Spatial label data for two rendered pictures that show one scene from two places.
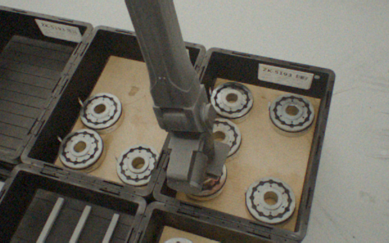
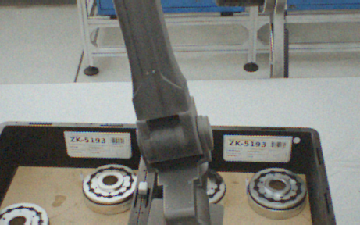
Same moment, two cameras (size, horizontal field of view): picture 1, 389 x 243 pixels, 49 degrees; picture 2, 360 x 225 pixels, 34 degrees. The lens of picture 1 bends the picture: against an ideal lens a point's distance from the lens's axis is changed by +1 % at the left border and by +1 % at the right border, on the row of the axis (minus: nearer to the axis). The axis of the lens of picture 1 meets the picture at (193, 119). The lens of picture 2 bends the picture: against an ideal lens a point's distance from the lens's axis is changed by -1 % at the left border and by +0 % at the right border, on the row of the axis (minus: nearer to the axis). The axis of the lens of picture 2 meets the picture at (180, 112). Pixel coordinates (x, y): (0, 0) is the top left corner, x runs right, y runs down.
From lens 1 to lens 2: 0.30 m
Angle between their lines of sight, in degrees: 27
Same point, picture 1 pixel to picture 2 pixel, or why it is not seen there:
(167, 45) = (158, 24)
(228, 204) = not seen: outside the picture
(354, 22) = (308, 110)
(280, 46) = not seen: hidden behind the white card
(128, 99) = (54, 212)
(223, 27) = not seen: hidden behind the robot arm
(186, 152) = (185, 183)
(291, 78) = (265, 148)
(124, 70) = (40, 180)
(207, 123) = (207, 137)
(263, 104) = (237, 190)
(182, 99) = (176, 101)
